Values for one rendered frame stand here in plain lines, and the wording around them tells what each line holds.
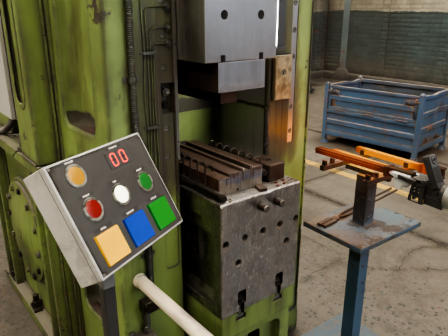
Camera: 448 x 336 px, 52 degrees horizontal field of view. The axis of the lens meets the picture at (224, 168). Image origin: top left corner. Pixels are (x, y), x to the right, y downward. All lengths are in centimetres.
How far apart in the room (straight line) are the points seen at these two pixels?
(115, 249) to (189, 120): 102
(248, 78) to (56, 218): 78
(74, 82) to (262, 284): 102
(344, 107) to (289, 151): 354
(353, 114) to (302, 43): 352
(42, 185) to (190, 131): 106
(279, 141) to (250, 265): 53
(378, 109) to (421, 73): 456
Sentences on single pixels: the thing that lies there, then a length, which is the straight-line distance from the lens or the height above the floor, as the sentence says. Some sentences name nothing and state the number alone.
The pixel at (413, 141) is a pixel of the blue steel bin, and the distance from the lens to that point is 515.
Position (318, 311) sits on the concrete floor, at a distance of 261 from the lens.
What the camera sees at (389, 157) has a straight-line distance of 200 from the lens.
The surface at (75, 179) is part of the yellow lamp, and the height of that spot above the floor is 116.
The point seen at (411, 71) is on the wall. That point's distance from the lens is 987.
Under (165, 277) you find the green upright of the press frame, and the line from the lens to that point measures 175.
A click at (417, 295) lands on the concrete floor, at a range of 289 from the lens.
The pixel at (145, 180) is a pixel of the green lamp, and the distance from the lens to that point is 124.
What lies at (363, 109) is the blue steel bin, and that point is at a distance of 535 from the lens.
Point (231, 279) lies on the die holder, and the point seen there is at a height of 62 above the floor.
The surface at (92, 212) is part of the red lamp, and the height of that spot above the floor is 109.
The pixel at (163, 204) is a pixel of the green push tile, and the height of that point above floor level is 102.
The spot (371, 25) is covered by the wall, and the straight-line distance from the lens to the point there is 1033.
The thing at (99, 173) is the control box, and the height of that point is 115.
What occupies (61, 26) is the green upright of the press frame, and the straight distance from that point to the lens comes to 176.
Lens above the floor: 152
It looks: 19 degrees down
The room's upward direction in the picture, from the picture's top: straight up
